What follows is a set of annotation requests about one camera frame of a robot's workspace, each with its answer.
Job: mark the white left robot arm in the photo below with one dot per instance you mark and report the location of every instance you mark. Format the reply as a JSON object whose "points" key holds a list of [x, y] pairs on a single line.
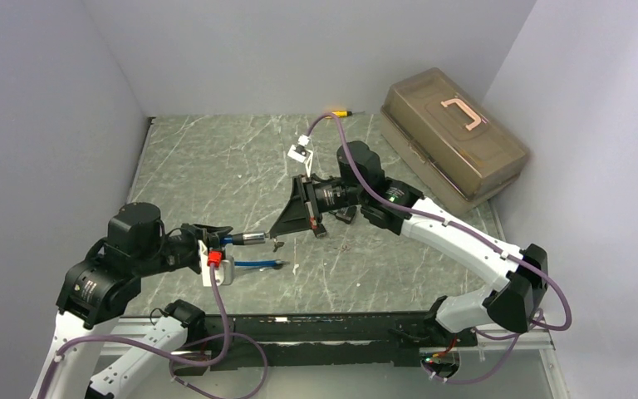
{"points": [[85, 359]]}

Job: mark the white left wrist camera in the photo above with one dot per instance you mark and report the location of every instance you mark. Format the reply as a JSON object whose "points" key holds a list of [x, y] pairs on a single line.
{"points": [[217, 267]]}

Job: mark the yellow screwdriver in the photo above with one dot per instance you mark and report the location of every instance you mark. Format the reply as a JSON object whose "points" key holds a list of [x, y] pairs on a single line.
{"points": [[344, 114]]}

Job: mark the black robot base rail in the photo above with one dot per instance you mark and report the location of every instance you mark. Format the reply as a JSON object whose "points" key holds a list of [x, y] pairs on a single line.
{"points": [[402, 339]]}

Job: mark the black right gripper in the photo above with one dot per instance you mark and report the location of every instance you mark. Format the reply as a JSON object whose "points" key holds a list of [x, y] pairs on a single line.
{"points": [[300, 213]]}

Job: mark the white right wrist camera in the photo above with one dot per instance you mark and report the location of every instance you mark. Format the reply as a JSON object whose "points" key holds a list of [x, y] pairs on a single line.
{"points": [[300, 153]]}

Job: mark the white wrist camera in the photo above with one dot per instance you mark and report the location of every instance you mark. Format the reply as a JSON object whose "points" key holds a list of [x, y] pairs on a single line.
{"points": [[300, 153], [217, 267]]}

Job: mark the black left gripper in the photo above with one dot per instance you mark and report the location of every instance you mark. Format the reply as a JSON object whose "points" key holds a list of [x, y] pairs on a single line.
{"points": [[205, 233]]}

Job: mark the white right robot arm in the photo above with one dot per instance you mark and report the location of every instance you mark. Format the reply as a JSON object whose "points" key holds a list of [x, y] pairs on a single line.
{"points": [[513, 288]]}

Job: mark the brown translucent storage box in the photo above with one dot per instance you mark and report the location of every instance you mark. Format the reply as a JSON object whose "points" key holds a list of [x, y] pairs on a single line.
{"points": [[449, 141]]}

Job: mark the blue cable lock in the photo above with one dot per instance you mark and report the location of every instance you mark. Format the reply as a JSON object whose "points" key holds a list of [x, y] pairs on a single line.
{"points": [[250, 250]]}

